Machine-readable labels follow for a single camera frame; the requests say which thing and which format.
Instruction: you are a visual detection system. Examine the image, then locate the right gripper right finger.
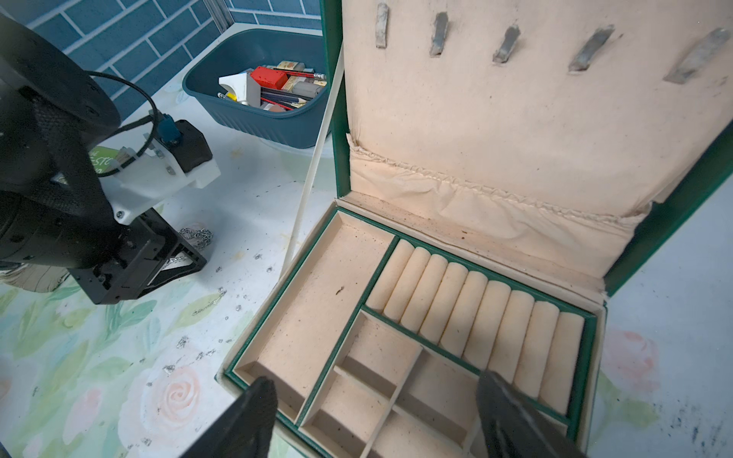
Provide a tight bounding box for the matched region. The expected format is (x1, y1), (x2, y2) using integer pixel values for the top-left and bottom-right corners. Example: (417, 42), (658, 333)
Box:
(476, 370), (585, 458)

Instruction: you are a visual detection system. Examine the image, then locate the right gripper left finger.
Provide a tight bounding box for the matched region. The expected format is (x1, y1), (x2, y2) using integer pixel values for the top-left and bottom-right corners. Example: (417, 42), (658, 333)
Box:
(182, 377), (278, 458)

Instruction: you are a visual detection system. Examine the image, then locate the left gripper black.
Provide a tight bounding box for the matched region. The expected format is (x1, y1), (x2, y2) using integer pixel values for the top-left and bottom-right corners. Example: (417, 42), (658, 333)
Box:
(1, 192), (207, 305)

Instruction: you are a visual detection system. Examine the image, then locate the silver jewelry chain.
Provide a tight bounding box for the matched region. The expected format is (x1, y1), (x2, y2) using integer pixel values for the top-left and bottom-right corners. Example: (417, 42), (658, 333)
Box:
(162, 226), (214, 270)

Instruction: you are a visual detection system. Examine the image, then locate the green jewelry box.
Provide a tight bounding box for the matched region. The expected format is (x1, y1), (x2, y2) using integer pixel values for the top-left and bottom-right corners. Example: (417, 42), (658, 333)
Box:
(216, 1), (732, 457)

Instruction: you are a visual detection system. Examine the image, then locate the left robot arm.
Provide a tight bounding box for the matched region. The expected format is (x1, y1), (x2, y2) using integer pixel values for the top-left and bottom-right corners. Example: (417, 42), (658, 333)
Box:
(1, 17), (220, 305)

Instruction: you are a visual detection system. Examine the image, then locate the red box in tray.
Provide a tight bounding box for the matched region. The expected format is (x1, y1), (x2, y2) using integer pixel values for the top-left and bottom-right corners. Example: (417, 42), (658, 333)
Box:
(250, 67), (289, 90)

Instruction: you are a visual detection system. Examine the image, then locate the floral table mat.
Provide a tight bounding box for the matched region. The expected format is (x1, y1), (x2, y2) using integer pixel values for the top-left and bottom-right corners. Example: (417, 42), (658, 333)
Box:
(0, 22), (733, 458)

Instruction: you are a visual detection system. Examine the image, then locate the blue plastic tray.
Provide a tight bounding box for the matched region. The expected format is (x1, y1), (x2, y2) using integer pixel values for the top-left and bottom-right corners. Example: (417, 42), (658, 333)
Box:
(182, 29), (328, 149)

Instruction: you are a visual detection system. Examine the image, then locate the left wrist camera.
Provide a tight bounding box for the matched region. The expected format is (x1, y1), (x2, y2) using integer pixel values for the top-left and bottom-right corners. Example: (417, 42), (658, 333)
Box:
(99, 114), (221, 225)

